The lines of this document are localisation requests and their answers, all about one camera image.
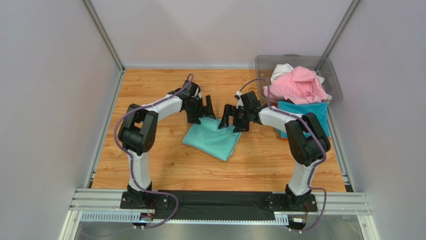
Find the folded orange t shirt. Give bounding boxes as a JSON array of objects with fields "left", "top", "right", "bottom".
[{"left": 272, "top": 104, "right": 331, "bottom": 143}]

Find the aluminium corner post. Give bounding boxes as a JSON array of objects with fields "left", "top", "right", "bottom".
[
  {"left": 81, "top": 0, "right": 126, "bottom": 73},
  {"left": 315, "top": 0, "right": 362, "bottom": 71}
]

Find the white t shirt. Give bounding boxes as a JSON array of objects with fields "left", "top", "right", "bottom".
[{"left": 270, "top": 63, "right": 325, "bottom": 84}]

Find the purple cable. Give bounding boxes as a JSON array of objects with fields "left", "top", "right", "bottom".
[
  {"left": 237, "top": 78, "right": 328, "bottom": 233},
  {"left": 113, "top": 73, "right": 195, "bottom": 230}
]

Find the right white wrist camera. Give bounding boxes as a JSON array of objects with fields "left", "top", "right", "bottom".
[{"left": 234, "top": 90, "right": 244, "bottom": 108}]

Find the mint green t shirt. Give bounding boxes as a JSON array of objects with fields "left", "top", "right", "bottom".
[{"left": 182, "top": 117, "right": 242, "bottom": 161}]

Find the clear plastic bin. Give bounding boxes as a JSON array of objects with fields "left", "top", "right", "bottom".
[{"left": 254, "top": 54, "right": 343, "bottom": 103}]

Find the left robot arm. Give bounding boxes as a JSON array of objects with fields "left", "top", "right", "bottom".
[{"left": 114, "top": 80, "right": 216, "bottom": 209}]

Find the aluminium frame rail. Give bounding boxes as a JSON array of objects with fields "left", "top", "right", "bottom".
[{"left": 59, "top": 188, "right": 380, "bottom": 240}]

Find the folded blue t shirt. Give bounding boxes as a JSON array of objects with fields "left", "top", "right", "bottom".
[{"left": 277, "top": 101, "right": 330, "bottom": 137}]

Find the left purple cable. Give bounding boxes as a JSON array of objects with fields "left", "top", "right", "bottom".
[{"left": 113, "top": 73, "right": 195, "bottom": 230}]

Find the black base mat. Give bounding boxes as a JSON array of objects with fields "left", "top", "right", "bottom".
[{"left": 169, "top": 190, "right": 296, "bottom": 221}]

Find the left aluminium corner post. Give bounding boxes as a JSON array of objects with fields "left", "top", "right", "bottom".
[{"left": 81, "top": 0, "right": 126, "bottom": 73}]

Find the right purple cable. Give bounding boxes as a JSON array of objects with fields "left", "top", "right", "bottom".
[{"left": 237, "top": 78, "right": 328, "bottom": 233}]

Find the right aluminium corner post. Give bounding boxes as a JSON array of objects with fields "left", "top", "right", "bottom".
[{"left": 315, "top": 0, "right": 362, "bottom": 71}]

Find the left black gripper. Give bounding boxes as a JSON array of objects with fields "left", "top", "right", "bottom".
[{"left": 185, "top": 95, "right": 217, "bottom": 124}]

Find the pink t shirt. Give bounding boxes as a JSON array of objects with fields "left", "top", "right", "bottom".
[{"left": 263, "top": 66, "right": 332, "bottom": 105}]

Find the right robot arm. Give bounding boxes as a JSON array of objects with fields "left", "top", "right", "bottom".
[{"left": 218, "top": 91, "right": 331, "bottom": 211}]

